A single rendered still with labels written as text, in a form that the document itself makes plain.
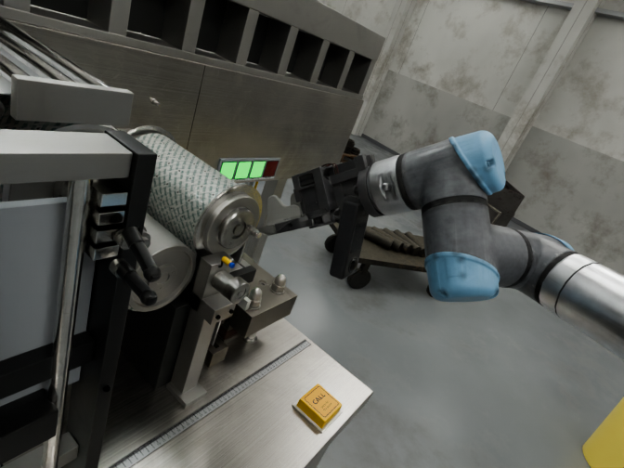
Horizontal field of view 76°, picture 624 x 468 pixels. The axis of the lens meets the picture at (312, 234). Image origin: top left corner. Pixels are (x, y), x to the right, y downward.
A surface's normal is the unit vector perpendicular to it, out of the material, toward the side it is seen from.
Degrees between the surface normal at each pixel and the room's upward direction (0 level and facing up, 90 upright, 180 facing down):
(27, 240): 90
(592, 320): 110
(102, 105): 90
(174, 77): 90
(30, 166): 90
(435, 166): 77
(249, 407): 0
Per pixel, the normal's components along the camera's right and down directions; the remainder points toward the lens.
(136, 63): 0.75, 0.51
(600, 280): -0.42, -0.72
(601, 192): -0.73, 0.04
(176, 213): -0.59, 0.22
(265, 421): 0.33, -0.85
